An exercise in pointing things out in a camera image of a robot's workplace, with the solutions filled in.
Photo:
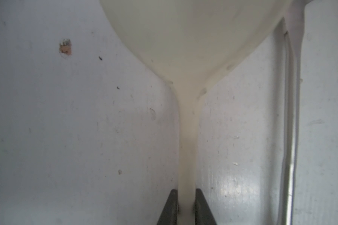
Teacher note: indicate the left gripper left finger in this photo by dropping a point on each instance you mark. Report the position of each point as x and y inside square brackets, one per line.
[168, 215]

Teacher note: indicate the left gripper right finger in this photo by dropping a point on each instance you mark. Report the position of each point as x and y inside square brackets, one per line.
[203, 214]

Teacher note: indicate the cream slotted turner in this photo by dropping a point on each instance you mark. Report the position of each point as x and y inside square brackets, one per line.
[192, 45]

